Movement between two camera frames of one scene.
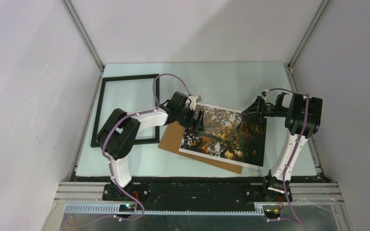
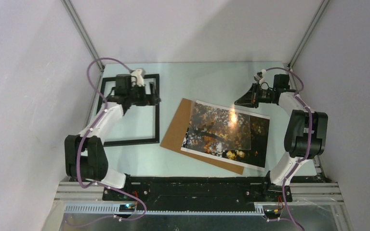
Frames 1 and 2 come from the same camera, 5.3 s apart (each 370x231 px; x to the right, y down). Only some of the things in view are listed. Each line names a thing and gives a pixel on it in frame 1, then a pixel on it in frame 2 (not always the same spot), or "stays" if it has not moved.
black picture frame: x=97 y=123 stays
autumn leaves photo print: x=229 y=135 stays
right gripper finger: x=251 y=118 → x=254 y=105
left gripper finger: x=192 y=123 → x=153 y=100
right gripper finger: x=254 y=108 → x=248 y=97
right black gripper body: x=270 y=110 → x=263 y=96
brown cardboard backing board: x=172 y=139 stays
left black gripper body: x=183 y=113 → x=138 y=95
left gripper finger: x=200 y=126 → x=155 y=98
